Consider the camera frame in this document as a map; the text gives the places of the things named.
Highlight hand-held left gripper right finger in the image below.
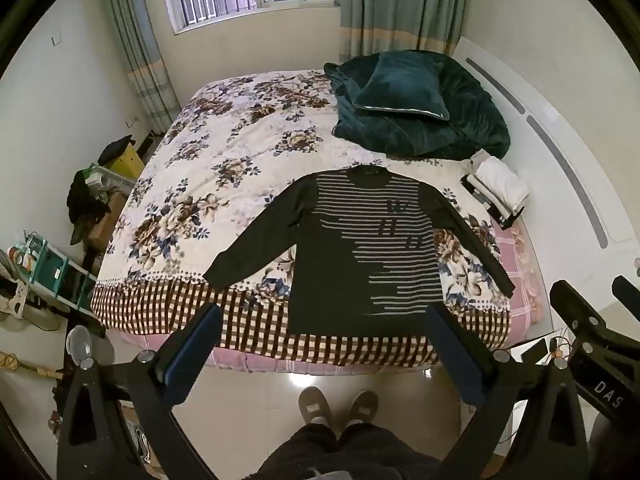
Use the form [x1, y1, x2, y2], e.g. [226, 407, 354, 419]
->
[424, 304, 591, 480]

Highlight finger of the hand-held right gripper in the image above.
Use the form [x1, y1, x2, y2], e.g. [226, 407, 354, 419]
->
[550, 280, 622, 357]
[612, 275, 640, 322]

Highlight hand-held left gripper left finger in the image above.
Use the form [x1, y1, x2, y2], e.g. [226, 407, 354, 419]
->
[56, 304, 224, 480]

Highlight dark striped sweater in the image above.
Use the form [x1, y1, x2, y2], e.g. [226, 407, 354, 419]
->
[202, 164, 516, 336]

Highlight folded white clothes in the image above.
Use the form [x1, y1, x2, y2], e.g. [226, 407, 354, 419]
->
[460, 174, 526, 229]

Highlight pink checked bed sheet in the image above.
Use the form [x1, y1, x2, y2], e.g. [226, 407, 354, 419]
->
[107, 220, 553, 375]

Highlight person's right shoe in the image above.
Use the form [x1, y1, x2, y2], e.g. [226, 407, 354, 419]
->
[345, 390, 380, 429]

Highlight person's shoe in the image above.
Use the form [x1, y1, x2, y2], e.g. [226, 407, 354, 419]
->
[345, 390, 380, 429]
[298, 386, 332, 429]

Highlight person's left shoe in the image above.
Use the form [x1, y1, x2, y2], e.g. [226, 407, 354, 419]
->
[298, 386, 332, 429]

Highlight white folded garment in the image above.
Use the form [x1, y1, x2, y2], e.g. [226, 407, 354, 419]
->
[472, 156, 530, 213]

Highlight person's dark trousers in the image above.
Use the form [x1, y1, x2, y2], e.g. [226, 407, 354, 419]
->
[255, 422, 442, 480]

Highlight brown cardboard box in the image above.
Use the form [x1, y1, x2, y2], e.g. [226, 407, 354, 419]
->
[87, 192, 129, 253]

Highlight teal shelf rack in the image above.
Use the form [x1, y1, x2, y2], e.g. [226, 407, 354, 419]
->
[20, 232, 99, 319]

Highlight bamboo stick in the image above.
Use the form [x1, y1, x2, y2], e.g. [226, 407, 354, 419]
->
[0, 352, 64, 382]

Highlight white bed headboard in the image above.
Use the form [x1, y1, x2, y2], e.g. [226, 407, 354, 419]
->
[452, 35, 640, 311]

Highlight black crumpled cloth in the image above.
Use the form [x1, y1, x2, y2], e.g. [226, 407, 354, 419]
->
[67, 170, 112, 246]

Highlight white plastic bin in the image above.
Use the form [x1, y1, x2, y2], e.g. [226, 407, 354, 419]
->
[85, 162, 137, 194]

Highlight yellow box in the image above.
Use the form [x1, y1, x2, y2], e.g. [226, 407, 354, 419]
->
[107, 145, 146, 182]

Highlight floral checked bedspread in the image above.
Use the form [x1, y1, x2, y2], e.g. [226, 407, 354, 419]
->
[90, 69, 516, 361]

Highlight dark green plush blanket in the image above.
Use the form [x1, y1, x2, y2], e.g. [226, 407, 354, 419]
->
[324, 50, 511, 161]

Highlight black bag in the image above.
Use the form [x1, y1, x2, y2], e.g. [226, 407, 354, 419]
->
[97, 135, 134, 166]

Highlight dark green plush pillow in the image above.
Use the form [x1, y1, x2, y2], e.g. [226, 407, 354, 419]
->
[354, 52, 449, 122]

